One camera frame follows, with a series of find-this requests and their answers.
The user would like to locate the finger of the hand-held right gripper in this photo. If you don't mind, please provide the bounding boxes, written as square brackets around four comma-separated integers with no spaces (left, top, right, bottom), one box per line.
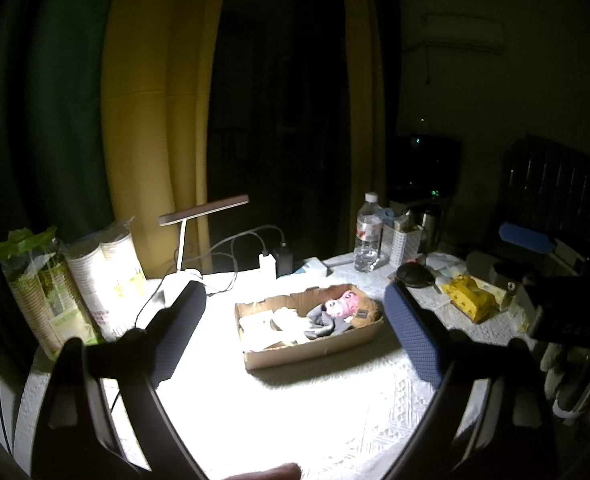
[498,222,557,256]

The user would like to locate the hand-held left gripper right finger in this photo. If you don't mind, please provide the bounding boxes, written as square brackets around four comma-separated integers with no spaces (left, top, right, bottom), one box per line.
[383,280,569,480]

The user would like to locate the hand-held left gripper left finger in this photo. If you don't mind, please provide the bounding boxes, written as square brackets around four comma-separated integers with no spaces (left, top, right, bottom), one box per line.
[30,280,211,480]

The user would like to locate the brown teddy bear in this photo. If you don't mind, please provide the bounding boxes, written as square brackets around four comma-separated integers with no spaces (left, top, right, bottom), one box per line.
[347,296,384,331]

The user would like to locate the pink plush toy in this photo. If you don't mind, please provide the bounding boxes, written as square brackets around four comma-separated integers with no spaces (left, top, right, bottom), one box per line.
[324,290,360,319]

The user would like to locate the grey cloth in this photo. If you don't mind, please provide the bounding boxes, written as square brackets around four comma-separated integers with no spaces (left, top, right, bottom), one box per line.
[302,304,354,344]

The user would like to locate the cardboard box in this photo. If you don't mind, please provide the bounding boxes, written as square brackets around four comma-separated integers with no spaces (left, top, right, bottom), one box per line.
[234,282,386,372]

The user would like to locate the white waffle cloth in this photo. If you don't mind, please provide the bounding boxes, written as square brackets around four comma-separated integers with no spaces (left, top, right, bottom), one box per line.
[272,307,312,344]

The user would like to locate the person's left hand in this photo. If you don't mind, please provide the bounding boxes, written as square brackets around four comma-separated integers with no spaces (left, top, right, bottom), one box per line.
[222,462,304,480]

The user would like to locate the pale green tissue pack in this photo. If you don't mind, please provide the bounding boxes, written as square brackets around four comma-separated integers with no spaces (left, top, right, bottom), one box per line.
[502,302,534,334]

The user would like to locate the black round pouch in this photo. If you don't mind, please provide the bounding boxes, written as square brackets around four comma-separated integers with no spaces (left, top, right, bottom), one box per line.
[396,262,436,290]

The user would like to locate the dark slatted chair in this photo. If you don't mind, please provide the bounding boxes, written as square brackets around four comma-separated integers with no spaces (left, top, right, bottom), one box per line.
[504,134,590,232]

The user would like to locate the yellow cheese-shaped toy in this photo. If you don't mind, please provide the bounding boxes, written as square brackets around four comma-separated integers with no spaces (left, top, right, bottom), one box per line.
[441,275,499,325]

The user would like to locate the white tissue pack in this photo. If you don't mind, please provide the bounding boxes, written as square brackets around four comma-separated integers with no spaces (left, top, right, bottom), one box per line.
[425,254,464,281]

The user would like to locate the white paper cup stack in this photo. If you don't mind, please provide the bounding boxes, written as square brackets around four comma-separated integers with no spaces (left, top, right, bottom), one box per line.
[65,217,149,344]

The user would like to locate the white perforated basket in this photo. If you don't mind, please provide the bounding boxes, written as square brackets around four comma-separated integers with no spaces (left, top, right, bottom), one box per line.
[381,222,425,266]

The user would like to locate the metal thermos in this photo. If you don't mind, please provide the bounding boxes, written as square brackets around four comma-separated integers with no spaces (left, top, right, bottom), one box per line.
[417,208,439,254]

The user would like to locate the clear water bottle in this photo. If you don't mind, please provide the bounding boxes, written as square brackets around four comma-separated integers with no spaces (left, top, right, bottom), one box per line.
[353,192,382,274]

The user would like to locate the small white box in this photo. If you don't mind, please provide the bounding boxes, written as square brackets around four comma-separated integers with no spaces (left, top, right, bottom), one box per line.
[295,257,332,279]

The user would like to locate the white desk lamp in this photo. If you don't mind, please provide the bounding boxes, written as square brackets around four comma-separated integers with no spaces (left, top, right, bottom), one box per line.
[158,193,250,287]

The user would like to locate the green bagged paper cups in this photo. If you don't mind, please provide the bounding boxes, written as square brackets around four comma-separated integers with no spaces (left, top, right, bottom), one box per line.
[0,225,104,361]

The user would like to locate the white embossed tablecloth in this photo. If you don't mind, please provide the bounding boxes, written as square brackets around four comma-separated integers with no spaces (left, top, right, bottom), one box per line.
[12,252,551,480]

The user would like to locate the yellow curtain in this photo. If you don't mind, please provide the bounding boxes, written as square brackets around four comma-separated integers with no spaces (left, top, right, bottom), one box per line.
[336,0,402,257]
[101,0,234,282]

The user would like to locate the white air conditioner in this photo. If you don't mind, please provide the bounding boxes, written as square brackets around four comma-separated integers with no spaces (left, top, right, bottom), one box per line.
[421,12,506,54]

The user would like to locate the green curtain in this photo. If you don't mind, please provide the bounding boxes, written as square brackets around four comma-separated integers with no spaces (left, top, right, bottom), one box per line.
[0,0,122,271]

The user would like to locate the thin black cable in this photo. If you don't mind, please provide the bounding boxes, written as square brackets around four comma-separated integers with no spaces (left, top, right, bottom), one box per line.
[0,342,13,461]

